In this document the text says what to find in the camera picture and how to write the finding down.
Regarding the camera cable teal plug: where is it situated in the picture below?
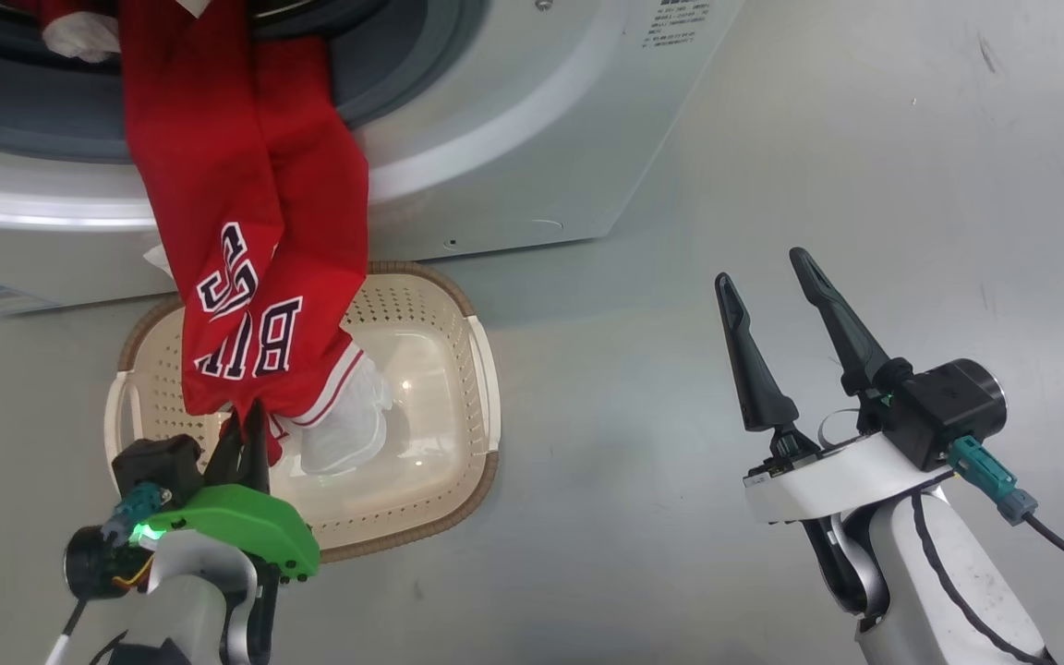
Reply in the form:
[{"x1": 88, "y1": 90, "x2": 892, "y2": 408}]
[
  {"x1": 948, "y1": 436, "x2": 1064, "y2": 588},
  {"x1": 42, "y1": 482, "x2": 169, "y2": 665}
]

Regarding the cream perforated laundry basket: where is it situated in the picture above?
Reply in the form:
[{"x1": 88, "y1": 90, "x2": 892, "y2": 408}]
[{"x1": 104, "y1": 260, "x2": 502, "y2": 564}]

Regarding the white mesh garment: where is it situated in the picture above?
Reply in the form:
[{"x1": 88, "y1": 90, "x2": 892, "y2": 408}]
[{"x1": 41, "y1": 11, "x2": 394, "y2": 477}]

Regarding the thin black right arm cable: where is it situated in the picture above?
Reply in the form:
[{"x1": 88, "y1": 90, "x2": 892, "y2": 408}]
[{"x1": 909, "y1": 494, "x2": 1050, "y2": 665}]

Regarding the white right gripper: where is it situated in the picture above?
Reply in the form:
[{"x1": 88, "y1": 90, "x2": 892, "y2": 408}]
[{"x1": 714, "y1": 246, "x2": 958, "y2": 526}]

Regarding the white printed text sticker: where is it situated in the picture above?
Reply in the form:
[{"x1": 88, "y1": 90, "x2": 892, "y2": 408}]
[{"x1": 643, "y1": 0, "x2": 714, "y2": 47}]

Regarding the white front-load washing machine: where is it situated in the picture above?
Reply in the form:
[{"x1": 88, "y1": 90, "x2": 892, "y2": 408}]
[{"x1": 0, "y1": 0, "x2": 745, "y2": 317}]

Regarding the right camera cable teal plug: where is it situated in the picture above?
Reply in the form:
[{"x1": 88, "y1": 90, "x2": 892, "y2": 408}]
[{"x1": 948, "y1": 436, "x2": 1064, "y2": 588}]

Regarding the left camera cable teal plug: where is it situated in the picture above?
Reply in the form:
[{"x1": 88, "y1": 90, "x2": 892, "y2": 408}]
[{"x1": 42, "y1": 482, "x2": 169, "y2": 665}]

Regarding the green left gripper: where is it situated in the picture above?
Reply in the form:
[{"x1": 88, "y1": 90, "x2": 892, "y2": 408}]
[{"x1": 138, "y1": 399, "x2": 322, "y2": 583}]

